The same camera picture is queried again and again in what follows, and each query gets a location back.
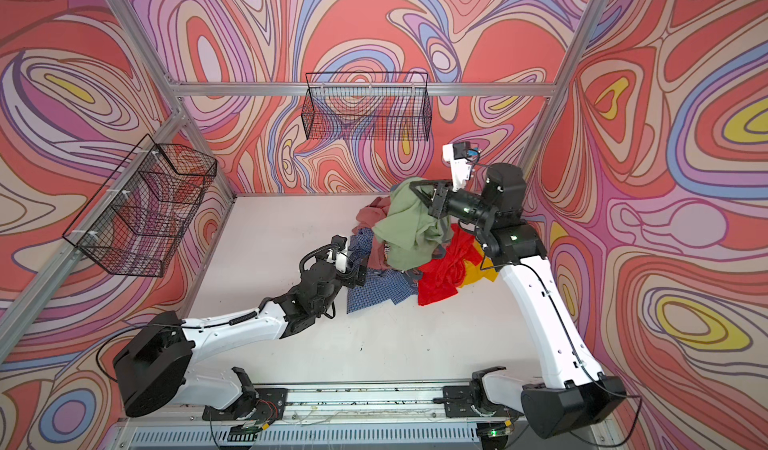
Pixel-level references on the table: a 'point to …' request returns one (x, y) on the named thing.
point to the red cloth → (440, 278)
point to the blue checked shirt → (381, 285)
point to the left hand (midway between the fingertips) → (356, 250)
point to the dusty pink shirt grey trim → (367, 218)
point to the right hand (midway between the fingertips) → (411, 193)
